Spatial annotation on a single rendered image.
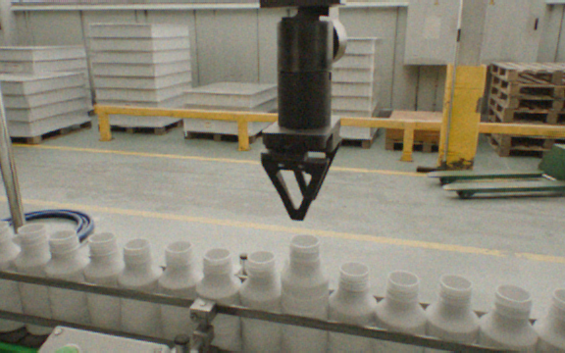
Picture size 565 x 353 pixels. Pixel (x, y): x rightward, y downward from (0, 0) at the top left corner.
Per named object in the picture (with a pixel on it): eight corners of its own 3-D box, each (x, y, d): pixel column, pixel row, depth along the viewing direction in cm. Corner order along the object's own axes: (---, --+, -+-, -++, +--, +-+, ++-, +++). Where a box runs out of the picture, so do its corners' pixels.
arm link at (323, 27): (268, 9, 44) (328, 8, 42) (287, 11, 50) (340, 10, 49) (270, 82, 46) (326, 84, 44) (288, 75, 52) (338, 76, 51)
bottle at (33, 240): (77, 314, 75) (62, 220, 70) (60, 337, 69) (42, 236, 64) (38, 315, 75) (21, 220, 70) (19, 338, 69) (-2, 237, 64)
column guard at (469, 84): (472, 166, 511) (486, 64, 478) (476, 175, 480) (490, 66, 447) (434, 164, 521) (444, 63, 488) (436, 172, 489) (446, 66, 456)
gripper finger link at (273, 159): (335, 206, 53) (337, 126, 50) (325, 232, 47) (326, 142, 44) (279, 201, 55) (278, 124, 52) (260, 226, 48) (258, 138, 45)
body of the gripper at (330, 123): (340, 131, 54) (342, 66, 51) (325, 154, 44) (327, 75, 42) (286, 128, 55) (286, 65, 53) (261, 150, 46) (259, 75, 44)
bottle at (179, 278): (216, 343, 68) (210, 241, 63) (191, 370, 63) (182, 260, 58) (182, 332, 70) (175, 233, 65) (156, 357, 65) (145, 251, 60)
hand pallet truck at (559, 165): (563, 177, 470) (586, 60, 435) (602, 196, 419) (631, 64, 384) (423, 181, 458) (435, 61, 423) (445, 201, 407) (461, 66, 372)
